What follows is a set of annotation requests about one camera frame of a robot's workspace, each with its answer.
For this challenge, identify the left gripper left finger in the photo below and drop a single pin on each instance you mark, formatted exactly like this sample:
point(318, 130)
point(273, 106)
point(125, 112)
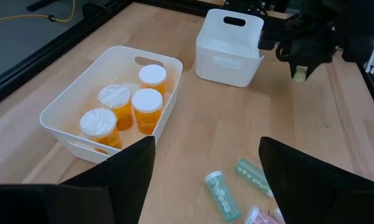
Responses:
point(121, 186)

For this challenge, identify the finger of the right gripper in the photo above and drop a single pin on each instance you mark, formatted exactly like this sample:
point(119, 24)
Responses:
point(292, 69)
point(311, 70)

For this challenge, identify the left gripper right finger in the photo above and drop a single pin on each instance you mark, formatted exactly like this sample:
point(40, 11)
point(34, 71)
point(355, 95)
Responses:
point(314, 193)

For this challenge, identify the wide pale yellow pill bottle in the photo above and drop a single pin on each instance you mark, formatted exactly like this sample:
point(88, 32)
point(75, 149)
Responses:
point(299, 75)

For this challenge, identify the pink pill bottle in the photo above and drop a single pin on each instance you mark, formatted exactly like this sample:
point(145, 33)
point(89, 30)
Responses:
point(259, 217)

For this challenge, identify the tall white plastic bin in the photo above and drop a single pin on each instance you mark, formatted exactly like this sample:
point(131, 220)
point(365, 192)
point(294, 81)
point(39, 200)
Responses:
point(227, 68)

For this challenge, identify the teal pill bottle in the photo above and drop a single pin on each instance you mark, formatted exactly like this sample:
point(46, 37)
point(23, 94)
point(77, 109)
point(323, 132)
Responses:
point(222, 196)
point(250, 174)

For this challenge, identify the orange pill bottle plain cap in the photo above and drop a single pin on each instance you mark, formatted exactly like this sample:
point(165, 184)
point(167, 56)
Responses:
point(147, 104)
point(152, 74)

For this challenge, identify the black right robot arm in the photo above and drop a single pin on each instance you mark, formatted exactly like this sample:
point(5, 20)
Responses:
point(354, 18)

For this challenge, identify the shallow white plastic bin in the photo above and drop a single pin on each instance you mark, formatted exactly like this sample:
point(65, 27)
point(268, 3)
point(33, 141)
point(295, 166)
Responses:
point(81, 87)

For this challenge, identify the black desk leg frame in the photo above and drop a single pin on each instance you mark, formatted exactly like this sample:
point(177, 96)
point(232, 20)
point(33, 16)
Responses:
point(40, 4)

